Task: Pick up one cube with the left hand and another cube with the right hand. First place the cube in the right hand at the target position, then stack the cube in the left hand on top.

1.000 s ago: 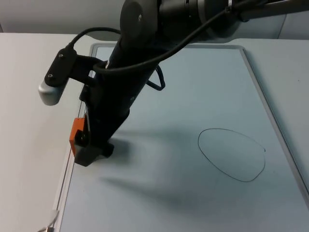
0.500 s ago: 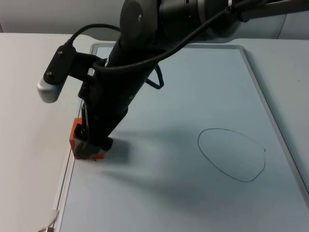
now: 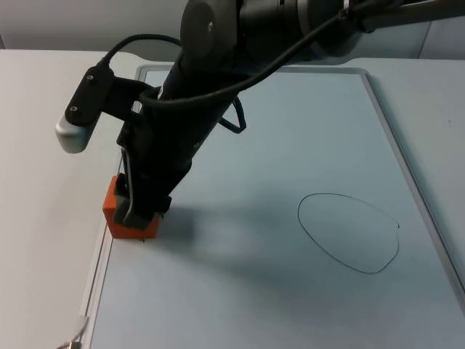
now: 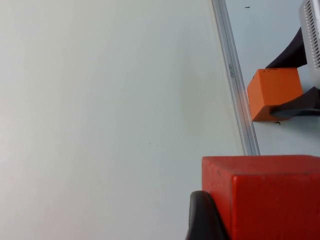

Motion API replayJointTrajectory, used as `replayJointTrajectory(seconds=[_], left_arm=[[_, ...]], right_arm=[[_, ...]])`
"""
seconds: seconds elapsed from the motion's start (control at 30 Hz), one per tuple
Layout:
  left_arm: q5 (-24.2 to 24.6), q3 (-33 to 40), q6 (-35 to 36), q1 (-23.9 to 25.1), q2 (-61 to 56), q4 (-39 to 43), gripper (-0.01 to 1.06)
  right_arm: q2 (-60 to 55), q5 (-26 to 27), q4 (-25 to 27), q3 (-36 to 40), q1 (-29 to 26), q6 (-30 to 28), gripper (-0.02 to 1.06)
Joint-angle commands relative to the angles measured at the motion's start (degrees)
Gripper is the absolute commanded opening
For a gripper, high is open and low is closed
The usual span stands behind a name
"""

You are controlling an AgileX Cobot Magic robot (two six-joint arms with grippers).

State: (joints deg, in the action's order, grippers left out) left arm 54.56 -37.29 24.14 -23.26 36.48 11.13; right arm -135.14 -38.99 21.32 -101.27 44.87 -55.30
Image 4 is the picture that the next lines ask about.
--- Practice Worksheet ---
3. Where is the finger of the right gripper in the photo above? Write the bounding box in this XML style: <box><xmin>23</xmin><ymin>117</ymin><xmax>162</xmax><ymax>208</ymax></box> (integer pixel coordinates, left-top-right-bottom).
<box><xmin>268</xmin><ymin>87</ymin><xmax>320</xmax><ymax>119</ymax></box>
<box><xmin>265</xmin><ymin>26</ymin><xmax>308</xmax><ymax>70</ymax></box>

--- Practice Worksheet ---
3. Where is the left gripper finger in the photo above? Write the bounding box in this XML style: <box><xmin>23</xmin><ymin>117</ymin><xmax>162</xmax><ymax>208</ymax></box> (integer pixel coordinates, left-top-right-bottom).
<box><xmin>183</xmin><ymin>190</ymin><xmax>232</xmax><ymax>240</ymax></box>

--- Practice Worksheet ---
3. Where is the orange cube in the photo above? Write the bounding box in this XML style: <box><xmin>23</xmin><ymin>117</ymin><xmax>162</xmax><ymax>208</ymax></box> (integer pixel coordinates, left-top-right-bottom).
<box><xmin>246</xmin><ymin>67</ymin><xmax>305</xmax><ymax>123</ymax></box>

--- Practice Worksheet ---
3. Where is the red cube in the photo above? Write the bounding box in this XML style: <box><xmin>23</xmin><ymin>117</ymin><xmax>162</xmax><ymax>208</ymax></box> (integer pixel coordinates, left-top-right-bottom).
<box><xmin>201</xmin><ymin>154</ymin><xmax>320</xmax><ymax>240</ymax></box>

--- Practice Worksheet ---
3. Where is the grey-framed whiteboard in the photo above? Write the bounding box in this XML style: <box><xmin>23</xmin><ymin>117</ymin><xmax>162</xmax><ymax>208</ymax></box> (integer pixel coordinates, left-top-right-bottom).
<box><xmin>209</xmin><ymin>0</ymin><xmax>320</xmax><ymax>157</ymax></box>

